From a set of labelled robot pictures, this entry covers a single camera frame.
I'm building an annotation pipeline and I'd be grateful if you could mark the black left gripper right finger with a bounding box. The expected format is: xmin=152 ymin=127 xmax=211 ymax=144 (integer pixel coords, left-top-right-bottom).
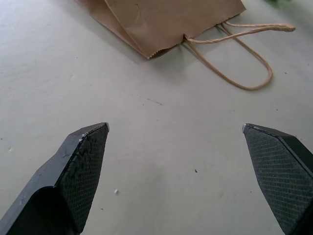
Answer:
xmin=242 ymin=123 xmax=313 ymax=235

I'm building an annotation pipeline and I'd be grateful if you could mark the brown paper bag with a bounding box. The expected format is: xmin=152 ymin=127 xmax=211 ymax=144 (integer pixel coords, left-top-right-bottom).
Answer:
xmin=74 ymin=0 xmax=296 ymax=91

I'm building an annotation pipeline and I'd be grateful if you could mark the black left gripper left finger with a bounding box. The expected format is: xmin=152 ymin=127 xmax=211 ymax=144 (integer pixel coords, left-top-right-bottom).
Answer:
xmin=0 ymin=122 xmax=110 ymax=235

